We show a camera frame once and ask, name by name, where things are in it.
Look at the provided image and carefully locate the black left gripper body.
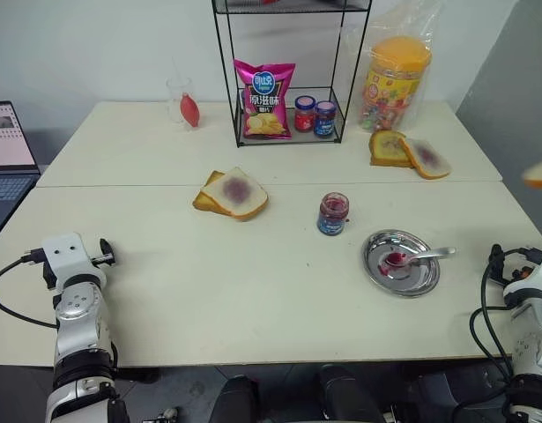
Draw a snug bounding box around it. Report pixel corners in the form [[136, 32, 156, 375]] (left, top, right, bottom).
[[90, 250, 118, 269]]

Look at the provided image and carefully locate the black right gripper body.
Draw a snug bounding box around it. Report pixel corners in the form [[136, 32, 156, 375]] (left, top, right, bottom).
[[488, 244, 518, 286]]

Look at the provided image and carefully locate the blurred bread slice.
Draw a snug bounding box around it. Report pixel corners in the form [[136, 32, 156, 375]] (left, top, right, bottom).
[[521, 157, 542, 191]]

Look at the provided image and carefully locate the plain toast bread slice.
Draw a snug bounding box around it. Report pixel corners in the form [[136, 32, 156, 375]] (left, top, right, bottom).
[[368, 130, 416, 169], [191, 170, 233, 218]]

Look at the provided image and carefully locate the bread slice with jam stain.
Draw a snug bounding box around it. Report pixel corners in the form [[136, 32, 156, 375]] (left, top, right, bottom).
[[200, 167, 270, 222], [398, 137, 452, 180]]

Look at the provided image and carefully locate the open blue label jam jar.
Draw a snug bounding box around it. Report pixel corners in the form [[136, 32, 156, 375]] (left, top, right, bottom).
[[316, 191, 351, 237]]

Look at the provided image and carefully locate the closed blue label jam jar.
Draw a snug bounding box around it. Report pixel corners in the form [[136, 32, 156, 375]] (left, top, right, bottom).
[[313, 100, 337, 138]]

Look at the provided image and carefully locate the red jam jar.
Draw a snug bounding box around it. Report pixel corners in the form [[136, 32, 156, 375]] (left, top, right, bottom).
[[293, 95, 317, 134]]

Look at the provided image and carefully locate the metal spoon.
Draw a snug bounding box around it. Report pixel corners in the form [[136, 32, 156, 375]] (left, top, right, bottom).
[[383, 246, 457, 269]]

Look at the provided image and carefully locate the round metal plate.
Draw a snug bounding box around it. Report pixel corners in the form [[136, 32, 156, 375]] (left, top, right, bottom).
[[360, 228, 442, 300]]

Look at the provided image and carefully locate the open laptop computer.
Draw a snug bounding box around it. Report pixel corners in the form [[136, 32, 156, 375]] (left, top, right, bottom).
[[0, 100, 42, 233]]

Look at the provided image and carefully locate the red plastic teardrop object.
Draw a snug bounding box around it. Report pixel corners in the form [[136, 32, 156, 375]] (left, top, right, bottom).
[[180, 89, 203, 129]]

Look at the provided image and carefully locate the clear glass cup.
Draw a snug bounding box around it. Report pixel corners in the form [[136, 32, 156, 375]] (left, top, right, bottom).
[[166, 76, 197, 131]]

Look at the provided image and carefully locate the dark rounded shape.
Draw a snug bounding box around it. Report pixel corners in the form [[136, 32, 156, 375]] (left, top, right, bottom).
[[207, 374, 261, 423], [317, 362, 385, 423]]

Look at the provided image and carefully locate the orange lid candy jar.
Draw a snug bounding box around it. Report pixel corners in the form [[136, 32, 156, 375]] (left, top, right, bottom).
[[360, 35, 432, 132]]

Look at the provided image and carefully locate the pink potato chips bag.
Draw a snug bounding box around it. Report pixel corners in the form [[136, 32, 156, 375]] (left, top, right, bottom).
[[233, 57, 297, 141]]

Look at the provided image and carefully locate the clear plastic bag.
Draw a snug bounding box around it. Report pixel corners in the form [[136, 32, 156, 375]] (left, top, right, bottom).
[[345, 6, 437, 134]]

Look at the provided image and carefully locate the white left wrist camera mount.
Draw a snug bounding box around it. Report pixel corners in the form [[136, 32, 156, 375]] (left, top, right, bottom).
[[41, 232, 108, 288]]

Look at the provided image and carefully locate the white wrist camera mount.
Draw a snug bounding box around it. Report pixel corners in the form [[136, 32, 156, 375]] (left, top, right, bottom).
[[502, 246, 542, 306], [41, 232, 108, 288]]

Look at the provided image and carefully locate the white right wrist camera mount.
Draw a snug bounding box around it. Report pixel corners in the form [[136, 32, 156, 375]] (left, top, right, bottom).
[[502, 246, 542, 306]]

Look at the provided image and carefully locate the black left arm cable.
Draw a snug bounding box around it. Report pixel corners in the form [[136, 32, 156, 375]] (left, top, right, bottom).
[[0, 249, 59, 330]]

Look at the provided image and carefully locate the black wire shelf rack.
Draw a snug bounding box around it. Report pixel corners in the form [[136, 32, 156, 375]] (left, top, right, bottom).
[[211, 0, 373, 149]]

